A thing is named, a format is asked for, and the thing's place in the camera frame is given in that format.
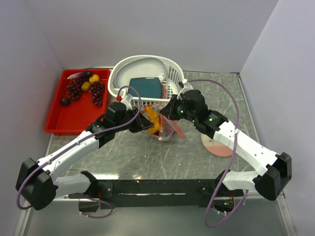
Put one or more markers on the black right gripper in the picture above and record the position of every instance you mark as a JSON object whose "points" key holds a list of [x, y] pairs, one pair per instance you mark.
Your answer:
{"points": [[169, 110]]}

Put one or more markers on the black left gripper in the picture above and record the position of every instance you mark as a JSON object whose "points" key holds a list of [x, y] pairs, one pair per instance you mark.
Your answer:
{"points": [[141, 123]]}

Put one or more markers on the clear zip bag orange zipper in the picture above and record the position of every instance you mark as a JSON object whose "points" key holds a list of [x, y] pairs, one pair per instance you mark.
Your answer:
{"points": [[170, 131]]}

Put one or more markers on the dark red grape bunch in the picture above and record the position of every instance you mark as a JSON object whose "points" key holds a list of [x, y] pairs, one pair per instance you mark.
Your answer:
{"points": [[97, 90]]}

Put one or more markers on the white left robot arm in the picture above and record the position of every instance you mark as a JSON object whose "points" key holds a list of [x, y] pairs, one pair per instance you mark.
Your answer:
{"points": [[40, 182]]}

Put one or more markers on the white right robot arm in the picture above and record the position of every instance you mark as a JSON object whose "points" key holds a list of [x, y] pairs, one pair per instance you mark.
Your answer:
{"points": [[272, 171]]}

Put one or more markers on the white plastic dish basket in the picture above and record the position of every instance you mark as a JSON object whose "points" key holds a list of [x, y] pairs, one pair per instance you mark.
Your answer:
{"points": [[170, 85]]}

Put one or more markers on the teal square plate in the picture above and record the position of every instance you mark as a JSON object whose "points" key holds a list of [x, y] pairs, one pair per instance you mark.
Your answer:
{"points": [[147, 87]]}

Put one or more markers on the white oval plate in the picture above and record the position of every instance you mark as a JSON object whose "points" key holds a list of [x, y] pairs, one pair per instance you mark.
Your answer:
{"points": [[138, 68]]}

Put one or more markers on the pink cream round plate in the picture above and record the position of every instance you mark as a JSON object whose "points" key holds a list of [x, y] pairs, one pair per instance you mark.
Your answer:
{"points": [[215, 147]]}

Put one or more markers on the yellow toy lemon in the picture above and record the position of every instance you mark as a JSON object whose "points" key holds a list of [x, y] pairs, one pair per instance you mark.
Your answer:
{"points": [[94, 78], [85, 87]]}

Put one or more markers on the red plastic tray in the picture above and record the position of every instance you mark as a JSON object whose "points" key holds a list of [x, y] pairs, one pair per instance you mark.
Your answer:
{"points": [[73, 119]]}

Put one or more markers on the purple toy eggplant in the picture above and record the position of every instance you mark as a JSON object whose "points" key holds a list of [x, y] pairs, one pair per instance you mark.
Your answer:
{"points": [[81, 74]]}

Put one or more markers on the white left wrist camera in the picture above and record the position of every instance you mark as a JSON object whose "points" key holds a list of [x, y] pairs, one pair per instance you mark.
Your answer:
{"points": [[125, 100]]}

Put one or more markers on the black base frame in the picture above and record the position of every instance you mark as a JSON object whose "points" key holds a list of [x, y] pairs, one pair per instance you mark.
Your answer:
{"points": [[153, 192]]}

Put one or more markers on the aluminium rail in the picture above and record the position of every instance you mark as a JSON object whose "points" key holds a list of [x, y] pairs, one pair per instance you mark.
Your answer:
{"points": [[200, 192]]}

